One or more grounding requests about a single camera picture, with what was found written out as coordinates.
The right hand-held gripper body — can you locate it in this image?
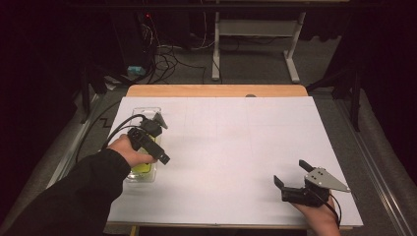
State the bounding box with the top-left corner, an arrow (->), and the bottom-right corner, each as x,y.
280,166 -> 351,208

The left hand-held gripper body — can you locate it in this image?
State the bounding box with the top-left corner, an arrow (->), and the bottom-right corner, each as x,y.
127,112 -> 169,161

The yellow tennis ball black print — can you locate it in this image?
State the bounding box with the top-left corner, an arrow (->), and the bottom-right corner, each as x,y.
131,161 -> 153,175

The clear plastic ball container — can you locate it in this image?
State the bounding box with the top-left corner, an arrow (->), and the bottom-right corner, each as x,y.
126,106 -> 163,184

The person's left hand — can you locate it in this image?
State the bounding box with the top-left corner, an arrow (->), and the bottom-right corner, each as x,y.
106,133 -> 158,169

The person's right hand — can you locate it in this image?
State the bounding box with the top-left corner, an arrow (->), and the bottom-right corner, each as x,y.
291,198 -> 342,236

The white table cover sheet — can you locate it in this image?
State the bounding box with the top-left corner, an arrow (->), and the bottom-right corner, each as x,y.
106,95 -> 364,228

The small teal box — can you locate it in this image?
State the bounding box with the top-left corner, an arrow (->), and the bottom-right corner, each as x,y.
127,65 -> 146,76

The black metal stand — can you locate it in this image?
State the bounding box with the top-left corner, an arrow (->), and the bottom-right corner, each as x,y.
79,63 -> 111,125
307,65 -> 363,133

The black computer tower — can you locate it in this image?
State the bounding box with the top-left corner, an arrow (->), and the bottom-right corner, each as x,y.
109,8 -> 156,68

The left hand-held gripper cable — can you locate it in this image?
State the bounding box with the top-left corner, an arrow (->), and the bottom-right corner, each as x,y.
101,113 -> 148,151

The hand-held gripper cable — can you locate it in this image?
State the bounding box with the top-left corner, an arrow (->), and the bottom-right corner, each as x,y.
313,188 -> 342,229
101,113 -> 148,151

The right hand-held gripper cable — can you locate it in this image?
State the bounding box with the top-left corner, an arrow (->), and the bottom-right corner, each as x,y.
313,188 -> 342,229

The black floor cable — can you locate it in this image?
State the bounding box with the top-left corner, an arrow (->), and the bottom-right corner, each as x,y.
75,99 -> 122,165

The aluminium floor rail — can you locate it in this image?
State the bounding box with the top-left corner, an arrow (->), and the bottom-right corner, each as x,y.
45,92 -> 103,191
333,97 -> 415,236

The tangle of floor cables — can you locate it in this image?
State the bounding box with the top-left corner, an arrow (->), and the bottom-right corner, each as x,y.
142,13 -> 209,85

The white metal desk frame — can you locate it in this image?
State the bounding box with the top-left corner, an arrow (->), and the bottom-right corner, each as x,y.
210,0 -> 307,84

